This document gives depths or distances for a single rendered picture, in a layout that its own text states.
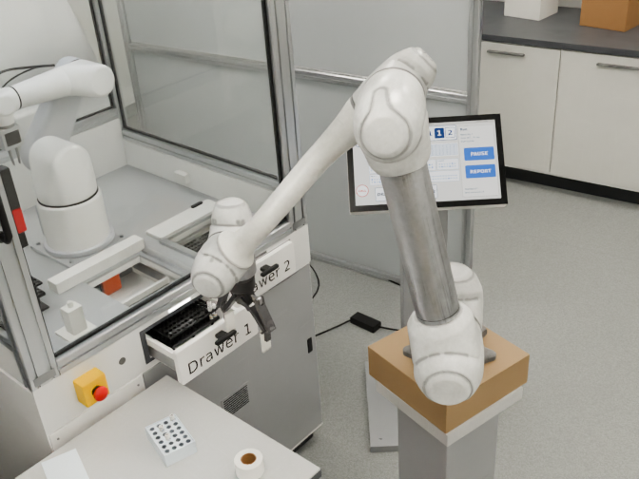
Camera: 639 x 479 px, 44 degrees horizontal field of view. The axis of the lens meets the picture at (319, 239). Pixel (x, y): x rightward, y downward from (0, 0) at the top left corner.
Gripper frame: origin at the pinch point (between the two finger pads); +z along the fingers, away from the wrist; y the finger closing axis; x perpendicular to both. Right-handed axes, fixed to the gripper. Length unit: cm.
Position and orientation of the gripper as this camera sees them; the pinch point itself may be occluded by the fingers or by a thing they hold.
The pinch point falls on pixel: (248, 336)
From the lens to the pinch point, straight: 213.6
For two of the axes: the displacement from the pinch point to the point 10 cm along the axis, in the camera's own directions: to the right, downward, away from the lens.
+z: 0.6, 8.6, 5.0
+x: -6.5, 4.2, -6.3
